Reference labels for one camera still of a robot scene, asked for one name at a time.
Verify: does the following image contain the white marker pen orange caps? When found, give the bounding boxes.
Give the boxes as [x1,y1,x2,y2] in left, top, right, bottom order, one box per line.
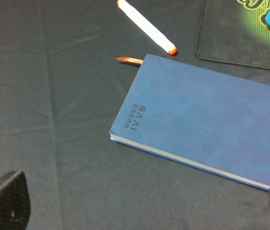
[117,0,177,56]

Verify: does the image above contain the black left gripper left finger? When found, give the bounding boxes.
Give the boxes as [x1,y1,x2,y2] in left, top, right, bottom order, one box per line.
[0,170,31,230]

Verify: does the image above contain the blue hardcover notebook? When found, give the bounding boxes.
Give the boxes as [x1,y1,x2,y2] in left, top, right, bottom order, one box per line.
[109,54,270,190]

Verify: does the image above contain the black table cloth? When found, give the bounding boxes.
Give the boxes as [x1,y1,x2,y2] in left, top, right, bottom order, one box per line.
[0,0,270,230]

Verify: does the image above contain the black green Razer mouse pad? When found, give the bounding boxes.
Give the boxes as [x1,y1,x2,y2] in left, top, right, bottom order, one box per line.
[195,0,270,70]

